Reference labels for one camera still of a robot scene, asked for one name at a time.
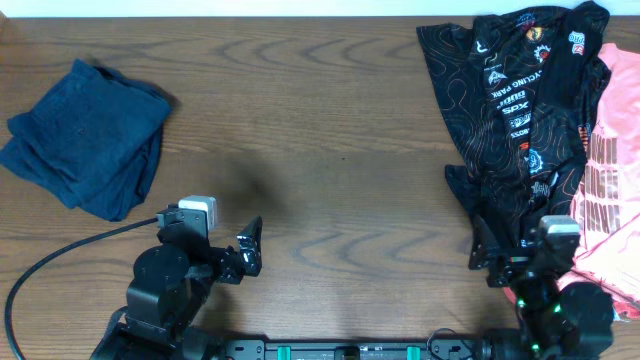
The navy blue shorts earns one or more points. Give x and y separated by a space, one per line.
127 188
91 123

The pink printed t-shirt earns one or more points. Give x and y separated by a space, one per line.
606 206

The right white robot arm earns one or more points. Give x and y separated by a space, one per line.
573 322

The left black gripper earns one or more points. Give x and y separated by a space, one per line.
239 261

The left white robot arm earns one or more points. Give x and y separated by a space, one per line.
171 283

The black printed cycling jersey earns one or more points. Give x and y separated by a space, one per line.
518 94

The folded navy blue shorts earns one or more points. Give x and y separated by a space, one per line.
127 188

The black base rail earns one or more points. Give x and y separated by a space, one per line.
440 346

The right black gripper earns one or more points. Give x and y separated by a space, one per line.
513 259

